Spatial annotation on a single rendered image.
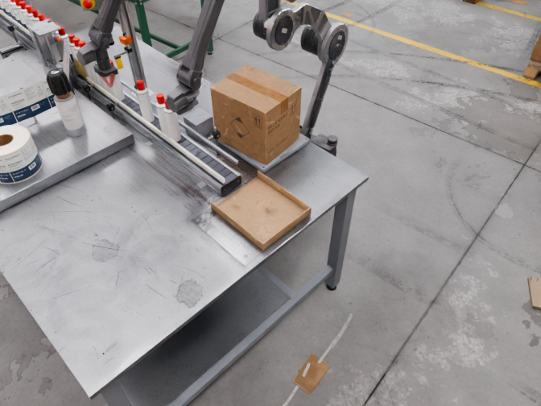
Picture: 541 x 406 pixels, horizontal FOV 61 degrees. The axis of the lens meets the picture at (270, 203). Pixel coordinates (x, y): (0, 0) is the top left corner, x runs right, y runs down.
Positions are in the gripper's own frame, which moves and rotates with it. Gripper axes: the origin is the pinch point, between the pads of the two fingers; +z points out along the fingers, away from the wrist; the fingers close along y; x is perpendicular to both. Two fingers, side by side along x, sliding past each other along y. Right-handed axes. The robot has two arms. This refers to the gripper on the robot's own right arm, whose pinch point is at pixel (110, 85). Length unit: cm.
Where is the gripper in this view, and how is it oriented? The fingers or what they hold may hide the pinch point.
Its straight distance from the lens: 230.4
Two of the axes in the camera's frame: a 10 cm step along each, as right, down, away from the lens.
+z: 0.2, 7.0, 7.2
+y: 7.1, 5.0, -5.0
